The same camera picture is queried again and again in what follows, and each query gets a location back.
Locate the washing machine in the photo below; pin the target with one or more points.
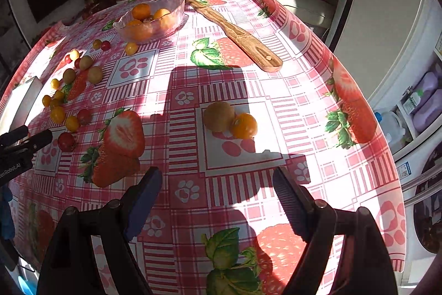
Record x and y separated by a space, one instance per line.
424 212

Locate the wooden spatula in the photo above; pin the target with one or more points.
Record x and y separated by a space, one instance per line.
238 35

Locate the large orange tomato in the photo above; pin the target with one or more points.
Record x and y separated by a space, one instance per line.
243 125

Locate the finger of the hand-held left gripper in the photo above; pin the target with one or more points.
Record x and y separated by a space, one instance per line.
15 135
37 140

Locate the clear jug blue cap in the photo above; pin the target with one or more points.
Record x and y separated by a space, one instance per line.
390 129

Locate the white bottle green cap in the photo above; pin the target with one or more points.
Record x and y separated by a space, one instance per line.
412 100

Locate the brown kiwi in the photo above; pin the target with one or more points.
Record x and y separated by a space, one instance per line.
86 62
69 75
218 116
95 74

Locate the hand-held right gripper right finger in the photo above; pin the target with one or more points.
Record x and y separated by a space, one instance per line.
292 203

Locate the mandarin orange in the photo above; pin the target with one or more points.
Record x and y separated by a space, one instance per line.
138 31
141 11
162 16

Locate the person's left hand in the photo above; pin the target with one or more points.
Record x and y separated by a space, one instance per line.
6 212

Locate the purple detergent bottle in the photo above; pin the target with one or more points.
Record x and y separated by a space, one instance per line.
428 82
428 110

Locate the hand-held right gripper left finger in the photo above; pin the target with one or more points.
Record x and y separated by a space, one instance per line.
145 200

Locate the red cherry tomato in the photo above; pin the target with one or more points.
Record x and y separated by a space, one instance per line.
68 59
84 116
77 62
105 45
66 141

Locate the strawberry print tablecloth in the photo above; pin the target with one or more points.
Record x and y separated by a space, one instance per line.
221 80

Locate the white bag of oranges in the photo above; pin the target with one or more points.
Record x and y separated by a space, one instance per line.
152 23

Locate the yellow cherry tomato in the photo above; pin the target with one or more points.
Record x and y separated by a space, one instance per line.
55 83
46 100
97 44
74 54
54 104
58 95
131 48
72 123
57 114

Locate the white cabinet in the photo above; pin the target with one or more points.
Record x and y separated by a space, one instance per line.
383 11

